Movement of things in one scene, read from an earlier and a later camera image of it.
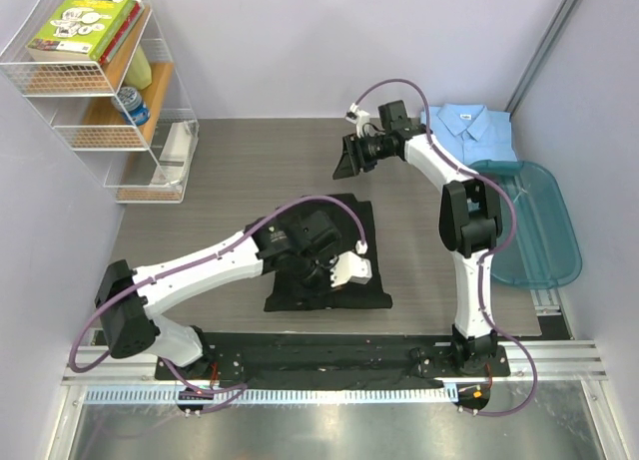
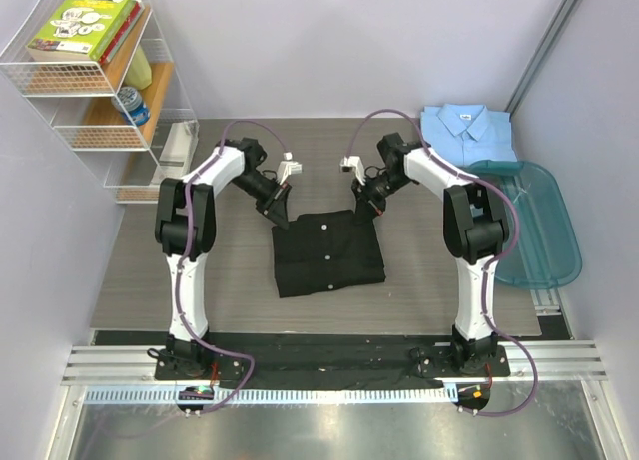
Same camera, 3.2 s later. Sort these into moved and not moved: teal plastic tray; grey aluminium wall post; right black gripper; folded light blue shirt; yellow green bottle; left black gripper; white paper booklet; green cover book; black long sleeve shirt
Moved: black long sleeve shirt; left black gripper; right black gripper
Not moved: folded light blue shirt; yellow green bottle; grey aluminium wall post; teal plastic tray; green cover book; white paper booklet
